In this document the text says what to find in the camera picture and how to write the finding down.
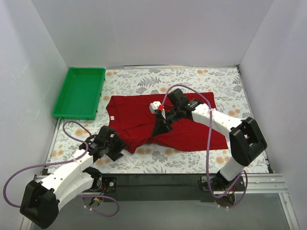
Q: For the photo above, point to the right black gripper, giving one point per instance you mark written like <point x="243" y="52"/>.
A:
<point x="166" y="119"/>

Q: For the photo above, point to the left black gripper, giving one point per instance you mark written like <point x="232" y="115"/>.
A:
<point x="116" y="148"/>

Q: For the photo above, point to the green plastic tray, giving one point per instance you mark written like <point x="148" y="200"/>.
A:
<point x="80" y="94"/>

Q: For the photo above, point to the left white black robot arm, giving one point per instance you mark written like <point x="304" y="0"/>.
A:
<point x="43" y="200"/>

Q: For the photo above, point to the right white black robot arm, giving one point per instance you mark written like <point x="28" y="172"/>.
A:
<point x="246" y="139"/>

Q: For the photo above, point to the floral patterned table mat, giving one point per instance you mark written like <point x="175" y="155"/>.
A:
<point x="230" y="99"/>

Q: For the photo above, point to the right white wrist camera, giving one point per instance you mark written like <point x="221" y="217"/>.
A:
<point x="157" y="108"/>

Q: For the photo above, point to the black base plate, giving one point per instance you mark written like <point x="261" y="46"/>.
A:
<point x="155" y="187"/>

